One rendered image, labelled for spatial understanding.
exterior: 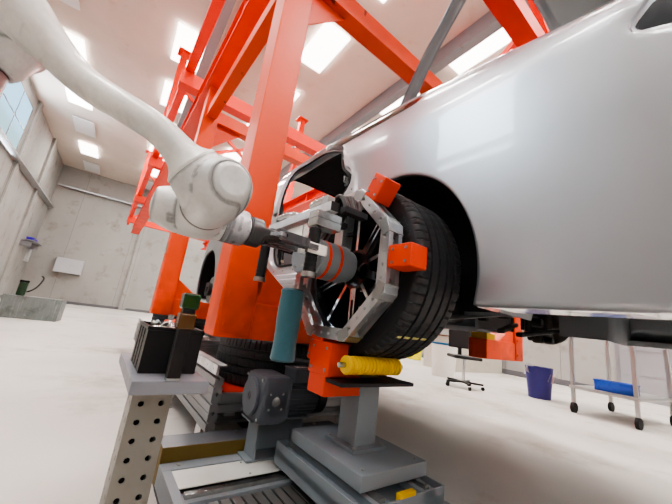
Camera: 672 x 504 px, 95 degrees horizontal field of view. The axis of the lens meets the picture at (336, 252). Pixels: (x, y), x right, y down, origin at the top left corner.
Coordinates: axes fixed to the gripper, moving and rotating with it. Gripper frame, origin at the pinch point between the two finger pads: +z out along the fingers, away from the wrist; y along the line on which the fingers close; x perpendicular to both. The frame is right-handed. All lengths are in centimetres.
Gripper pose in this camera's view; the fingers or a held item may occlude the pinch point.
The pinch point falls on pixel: (312, 249)
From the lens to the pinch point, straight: 89.3
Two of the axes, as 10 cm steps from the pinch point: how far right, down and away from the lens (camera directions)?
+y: 6.1, -1.1, -7.9
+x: 1.3, -9.6, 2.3
